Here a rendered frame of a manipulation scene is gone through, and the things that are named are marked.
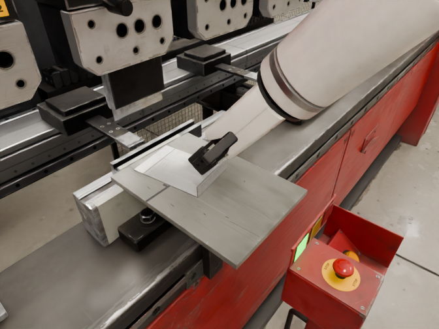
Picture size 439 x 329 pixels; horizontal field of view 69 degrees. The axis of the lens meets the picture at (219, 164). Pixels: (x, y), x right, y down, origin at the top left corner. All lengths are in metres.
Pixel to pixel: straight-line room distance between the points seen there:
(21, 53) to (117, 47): 0.11
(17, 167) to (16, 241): 1.28
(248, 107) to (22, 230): 1.81
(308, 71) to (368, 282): 0.49
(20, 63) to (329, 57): 0.31
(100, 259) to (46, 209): 1.54
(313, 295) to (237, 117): 0.45
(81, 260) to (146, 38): 0.38
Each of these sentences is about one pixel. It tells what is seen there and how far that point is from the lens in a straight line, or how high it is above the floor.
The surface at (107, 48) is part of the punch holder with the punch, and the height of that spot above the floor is 1.21.
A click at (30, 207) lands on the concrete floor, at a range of 2.19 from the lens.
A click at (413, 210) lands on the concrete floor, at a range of 2.18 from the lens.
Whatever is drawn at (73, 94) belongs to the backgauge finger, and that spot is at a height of 1.03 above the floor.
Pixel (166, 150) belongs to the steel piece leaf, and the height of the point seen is 1.00.
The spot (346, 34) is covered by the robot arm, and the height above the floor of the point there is 1.26.
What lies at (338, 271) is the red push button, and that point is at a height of 0.81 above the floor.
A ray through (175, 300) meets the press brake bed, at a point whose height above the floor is 0.77.
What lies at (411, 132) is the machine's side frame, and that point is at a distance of 2.74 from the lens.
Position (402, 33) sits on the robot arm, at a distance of 0.30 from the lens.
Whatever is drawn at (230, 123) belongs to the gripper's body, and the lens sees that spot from 0.37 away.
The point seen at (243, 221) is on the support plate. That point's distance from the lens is 0.46.
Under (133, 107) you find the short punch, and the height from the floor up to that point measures 1.09.
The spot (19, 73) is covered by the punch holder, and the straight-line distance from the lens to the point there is 0.41.
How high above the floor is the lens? 1.33
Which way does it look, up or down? 37 degrees down
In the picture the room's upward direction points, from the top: straight up
